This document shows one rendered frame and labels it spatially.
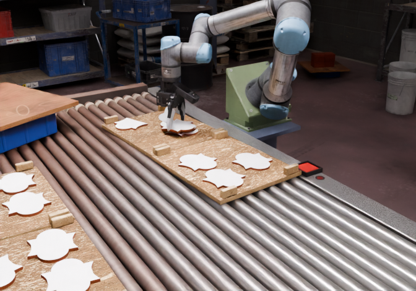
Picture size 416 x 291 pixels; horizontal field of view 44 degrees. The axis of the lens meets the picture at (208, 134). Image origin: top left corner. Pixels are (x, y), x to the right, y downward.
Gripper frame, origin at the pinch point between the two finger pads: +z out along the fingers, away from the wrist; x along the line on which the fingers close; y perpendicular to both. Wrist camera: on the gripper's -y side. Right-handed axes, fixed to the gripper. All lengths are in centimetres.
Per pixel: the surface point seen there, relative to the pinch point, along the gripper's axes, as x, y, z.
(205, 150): 11.5, -18.5, 3.1
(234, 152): 8.5, -28.7, 3.1
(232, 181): 31.4, -38.0, 2.2
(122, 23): -244, 198, 12
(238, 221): 49, -47, 6
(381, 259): 50, -88, 5
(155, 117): -11.7, 17.5, 3.1
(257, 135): -26.6, -24.4, 9.7
